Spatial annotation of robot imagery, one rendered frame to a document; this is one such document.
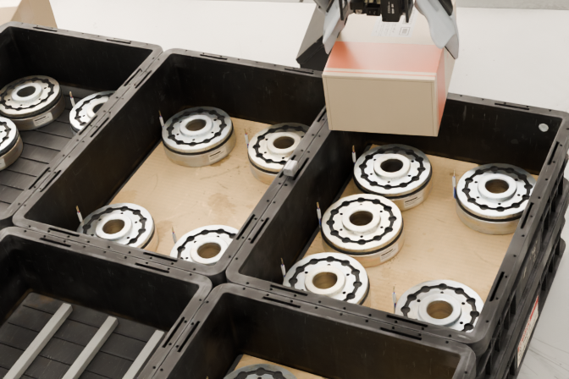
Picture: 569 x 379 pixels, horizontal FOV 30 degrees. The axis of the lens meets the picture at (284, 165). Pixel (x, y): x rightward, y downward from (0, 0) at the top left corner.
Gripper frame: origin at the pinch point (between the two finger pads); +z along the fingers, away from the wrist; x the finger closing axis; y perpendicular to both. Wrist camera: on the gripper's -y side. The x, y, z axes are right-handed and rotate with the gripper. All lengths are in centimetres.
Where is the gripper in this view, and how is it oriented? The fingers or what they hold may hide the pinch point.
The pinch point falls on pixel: (392, 52)
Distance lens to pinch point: 119.5
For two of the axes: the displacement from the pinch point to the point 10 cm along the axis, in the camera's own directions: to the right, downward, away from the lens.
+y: -2.5, 6.5, -7.2
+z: 1.3, 7.6, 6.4
